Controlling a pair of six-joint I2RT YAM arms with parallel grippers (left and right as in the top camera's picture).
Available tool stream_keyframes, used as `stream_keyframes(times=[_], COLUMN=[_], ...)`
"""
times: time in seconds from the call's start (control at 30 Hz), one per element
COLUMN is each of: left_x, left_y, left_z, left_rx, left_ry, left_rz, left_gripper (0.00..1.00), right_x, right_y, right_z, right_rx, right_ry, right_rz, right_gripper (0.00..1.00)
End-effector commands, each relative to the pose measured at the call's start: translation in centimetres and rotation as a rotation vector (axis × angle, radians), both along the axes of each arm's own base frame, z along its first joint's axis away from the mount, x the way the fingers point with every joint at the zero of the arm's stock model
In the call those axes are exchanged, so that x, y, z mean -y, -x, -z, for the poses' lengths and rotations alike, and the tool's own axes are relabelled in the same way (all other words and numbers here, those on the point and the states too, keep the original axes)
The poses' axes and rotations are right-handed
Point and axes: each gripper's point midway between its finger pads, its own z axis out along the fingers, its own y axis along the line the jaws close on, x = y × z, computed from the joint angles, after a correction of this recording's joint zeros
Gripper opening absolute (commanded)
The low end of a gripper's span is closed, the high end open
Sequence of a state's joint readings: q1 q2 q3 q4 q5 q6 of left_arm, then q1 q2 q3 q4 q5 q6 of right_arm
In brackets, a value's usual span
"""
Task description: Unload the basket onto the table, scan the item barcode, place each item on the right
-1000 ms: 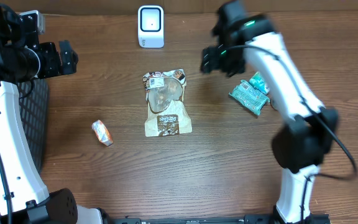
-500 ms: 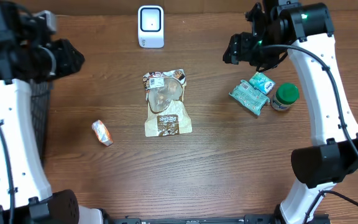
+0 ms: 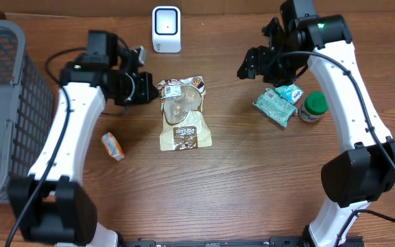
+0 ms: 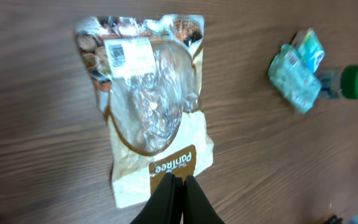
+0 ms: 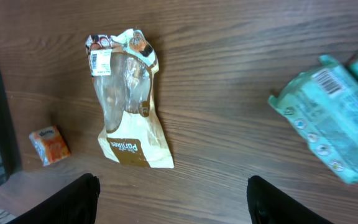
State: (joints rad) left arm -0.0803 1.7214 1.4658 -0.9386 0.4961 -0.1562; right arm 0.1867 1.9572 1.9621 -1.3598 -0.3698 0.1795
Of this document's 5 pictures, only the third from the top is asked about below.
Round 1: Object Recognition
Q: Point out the small teal tissue pack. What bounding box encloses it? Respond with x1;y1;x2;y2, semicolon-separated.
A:
275;84;304;105

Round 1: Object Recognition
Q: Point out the long teal wipes pack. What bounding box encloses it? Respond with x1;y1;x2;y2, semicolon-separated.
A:
252;88;298;128

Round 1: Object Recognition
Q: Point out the green lid jar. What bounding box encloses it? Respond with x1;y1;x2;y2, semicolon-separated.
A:
298;91;328;122

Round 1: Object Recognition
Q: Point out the brown snack pouch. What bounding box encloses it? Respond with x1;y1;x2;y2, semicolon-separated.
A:
157;76;212;151

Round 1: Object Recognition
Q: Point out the orange snack packet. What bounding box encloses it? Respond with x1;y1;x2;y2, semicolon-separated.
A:
101;132;125;161

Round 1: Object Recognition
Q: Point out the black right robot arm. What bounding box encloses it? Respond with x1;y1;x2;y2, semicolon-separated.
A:
237;1;395;246

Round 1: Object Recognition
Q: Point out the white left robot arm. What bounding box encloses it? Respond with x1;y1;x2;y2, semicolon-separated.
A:
8;30;158;246

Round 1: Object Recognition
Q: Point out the white barcode scanner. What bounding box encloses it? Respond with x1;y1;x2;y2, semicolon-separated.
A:
152;5;182;54

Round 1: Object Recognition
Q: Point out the grey plastic basket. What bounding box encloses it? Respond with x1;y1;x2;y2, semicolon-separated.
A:
0;20;54;204

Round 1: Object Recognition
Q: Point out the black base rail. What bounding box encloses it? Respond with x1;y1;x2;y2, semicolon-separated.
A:
119;237;305;247

